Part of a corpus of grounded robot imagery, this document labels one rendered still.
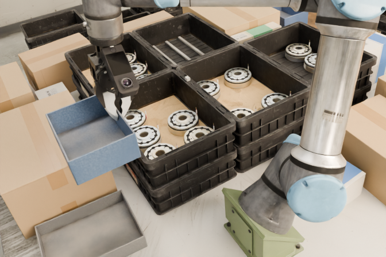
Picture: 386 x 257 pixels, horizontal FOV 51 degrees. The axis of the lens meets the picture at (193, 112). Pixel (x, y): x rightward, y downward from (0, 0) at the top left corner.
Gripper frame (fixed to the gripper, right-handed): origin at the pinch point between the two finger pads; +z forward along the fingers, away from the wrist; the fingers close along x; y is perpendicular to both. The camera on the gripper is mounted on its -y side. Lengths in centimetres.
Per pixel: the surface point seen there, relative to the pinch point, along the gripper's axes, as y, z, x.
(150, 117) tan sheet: 32.5, 26.9, -19.5
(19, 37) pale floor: 339, 112, 1
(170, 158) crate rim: 1.0, 18.7, -12.9
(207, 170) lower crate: 1.6, 28.9, -24.9
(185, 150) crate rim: 1.2, 17.9, -17.6
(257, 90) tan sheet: 25, 23, -59
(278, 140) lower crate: 4, 30, -54
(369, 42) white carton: 21, 13, -108
